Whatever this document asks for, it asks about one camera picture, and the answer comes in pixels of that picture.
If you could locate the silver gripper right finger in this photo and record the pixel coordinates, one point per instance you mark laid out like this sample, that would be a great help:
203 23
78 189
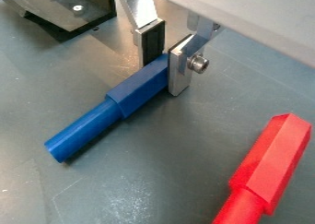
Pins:
186 59

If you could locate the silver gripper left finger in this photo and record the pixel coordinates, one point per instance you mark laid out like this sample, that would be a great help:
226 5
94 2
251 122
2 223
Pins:
149 29

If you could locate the blue peg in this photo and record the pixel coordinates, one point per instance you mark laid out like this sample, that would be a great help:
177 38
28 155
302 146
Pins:
122 101

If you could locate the red peg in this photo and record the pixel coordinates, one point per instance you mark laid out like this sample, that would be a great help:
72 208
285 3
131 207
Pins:
262 177

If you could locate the black fixture bracket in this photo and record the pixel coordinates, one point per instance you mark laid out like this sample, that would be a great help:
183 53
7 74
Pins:
66 18

